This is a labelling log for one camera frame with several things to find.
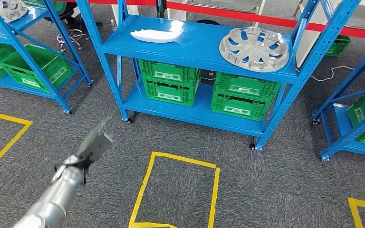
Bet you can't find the person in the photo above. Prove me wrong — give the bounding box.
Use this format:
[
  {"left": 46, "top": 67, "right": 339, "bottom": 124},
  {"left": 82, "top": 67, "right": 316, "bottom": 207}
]
[{"left": 44, "top": 0, "right": 103, "bottom": 31}]

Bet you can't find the white floor cable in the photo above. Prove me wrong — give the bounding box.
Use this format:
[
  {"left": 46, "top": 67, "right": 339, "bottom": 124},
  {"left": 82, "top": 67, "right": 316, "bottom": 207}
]
[{"left": 310, "top": 65, "right": 365, "bottom": 83}]

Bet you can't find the white plastic shell part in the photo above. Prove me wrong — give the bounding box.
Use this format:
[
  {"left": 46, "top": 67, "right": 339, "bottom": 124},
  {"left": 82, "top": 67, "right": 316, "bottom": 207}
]
[{"left": 130, "top": 21, "right": 184, "bottom": 44}]

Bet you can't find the white table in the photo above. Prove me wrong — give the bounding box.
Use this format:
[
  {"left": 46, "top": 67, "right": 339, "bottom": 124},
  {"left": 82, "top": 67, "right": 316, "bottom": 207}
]
[
  {"left": 111, "top": 3, "right": 130, "bottom": 28},
  {"left": 166, "top": 0, "right": 267, "bottom": 29},
  {"left": 296, "top": 0, "right": 365, "bottom": 68}
]

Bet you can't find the black ribbed round base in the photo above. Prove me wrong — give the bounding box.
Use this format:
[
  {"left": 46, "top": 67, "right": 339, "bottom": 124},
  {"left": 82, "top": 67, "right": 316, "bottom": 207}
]
[{"left": 195, "top": 19, "right": 222, "bottom": 27}]

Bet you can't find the chrome chair base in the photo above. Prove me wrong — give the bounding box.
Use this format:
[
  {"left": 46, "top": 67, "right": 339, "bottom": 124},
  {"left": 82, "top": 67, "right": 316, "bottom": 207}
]
[{"left": 56, "top": 28, "right": 91, "bottom": 53}]

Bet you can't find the chrome black stanchion post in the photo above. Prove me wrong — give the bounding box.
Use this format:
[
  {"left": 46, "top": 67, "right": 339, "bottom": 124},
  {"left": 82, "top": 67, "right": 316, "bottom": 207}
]
[{"left": 155, "top": 0, "right": 168, "bottom": 19}]

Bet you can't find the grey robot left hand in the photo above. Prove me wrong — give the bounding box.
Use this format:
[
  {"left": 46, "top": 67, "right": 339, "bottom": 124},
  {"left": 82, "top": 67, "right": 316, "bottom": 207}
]
[{"left": 75, "top": 116, "right": 114, "bottom": 164}]

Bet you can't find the blue steel shelf rack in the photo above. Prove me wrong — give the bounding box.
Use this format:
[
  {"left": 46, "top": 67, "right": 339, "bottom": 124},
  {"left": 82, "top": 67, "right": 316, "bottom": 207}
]
[
  {"left": 311, "top": 38, "right": 365, "bottom": 162},
  {"left": 75, "top": 0, "right": 363, "bottom": 152},
  {"left": 0, "top": 0, "right": 94, "bottom": 115}
]

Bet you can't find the grey plastic wheel hubcap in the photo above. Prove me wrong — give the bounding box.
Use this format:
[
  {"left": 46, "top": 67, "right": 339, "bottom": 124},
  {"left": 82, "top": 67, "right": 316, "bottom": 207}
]
[
  {"left": 219, "top": 27, "right": 289, "bottom": 73},
  {"left": 0, "top": 0, "right": 29, "bottom": 31}
]

